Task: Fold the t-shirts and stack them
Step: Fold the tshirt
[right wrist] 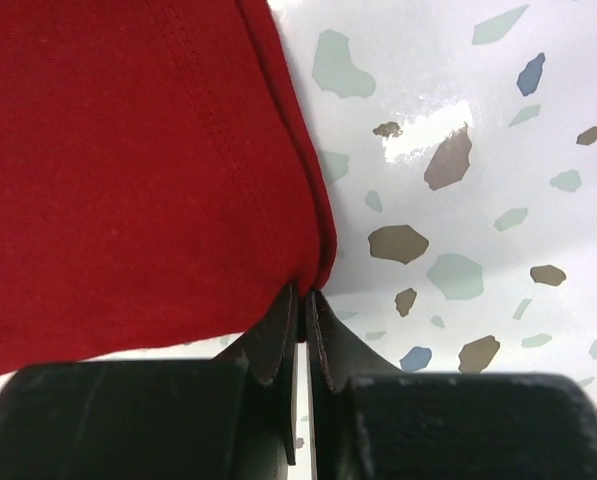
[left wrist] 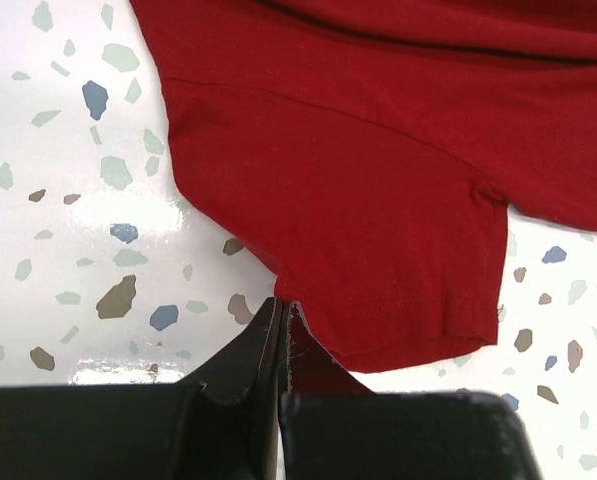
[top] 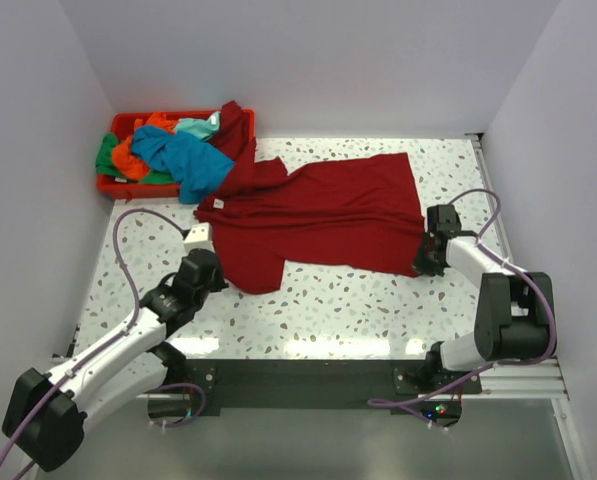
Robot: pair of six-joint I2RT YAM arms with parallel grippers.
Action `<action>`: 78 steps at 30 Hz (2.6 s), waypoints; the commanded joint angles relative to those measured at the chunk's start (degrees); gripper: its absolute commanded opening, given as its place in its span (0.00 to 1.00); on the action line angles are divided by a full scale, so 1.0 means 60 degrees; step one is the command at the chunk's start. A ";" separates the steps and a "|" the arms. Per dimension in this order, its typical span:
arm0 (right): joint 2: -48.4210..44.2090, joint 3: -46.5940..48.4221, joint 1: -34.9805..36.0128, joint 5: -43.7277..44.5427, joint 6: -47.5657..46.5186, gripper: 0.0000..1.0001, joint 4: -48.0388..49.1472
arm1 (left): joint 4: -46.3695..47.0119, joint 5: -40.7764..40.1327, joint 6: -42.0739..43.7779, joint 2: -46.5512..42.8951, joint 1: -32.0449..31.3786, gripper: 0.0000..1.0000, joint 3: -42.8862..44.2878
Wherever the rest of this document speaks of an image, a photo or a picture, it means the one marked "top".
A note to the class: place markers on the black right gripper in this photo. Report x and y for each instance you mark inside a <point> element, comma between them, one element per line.
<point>422,268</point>

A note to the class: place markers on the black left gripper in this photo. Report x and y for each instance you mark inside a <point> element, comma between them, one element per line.
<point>219,283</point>

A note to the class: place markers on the dark red t shirt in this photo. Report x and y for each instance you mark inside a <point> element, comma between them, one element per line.
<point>363,213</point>

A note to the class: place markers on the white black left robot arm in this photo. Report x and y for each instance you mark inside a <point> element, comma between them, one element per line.
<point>48,413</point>

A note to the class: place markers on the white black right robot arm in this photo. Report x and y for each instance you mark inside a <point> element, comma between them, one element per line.
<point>514,320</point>

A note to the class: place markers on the blue t shirt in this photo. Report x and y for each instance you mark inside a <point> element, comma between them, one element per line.
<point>196,166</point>

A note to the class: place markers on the orange t shirt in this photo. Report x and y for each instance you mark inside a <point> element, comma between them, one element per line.
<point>125,125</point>

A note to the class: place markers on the green t shirt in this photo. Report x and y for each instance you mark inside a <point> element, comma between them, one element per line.
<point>116,159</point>

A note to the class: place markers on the light teal t shirt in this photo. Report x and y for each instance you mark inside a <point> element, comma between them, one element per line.
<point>202,129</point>

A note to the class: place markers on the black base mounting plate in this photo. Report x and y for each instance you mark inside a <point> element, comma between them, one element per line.
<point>300,384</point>

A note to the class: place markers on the red plastic bin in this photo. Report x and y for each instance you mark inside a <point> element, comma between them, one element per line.
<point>236,130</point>

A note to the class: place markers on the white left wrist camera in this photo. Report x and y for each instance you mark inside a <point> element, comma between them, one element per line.
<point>199,237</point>

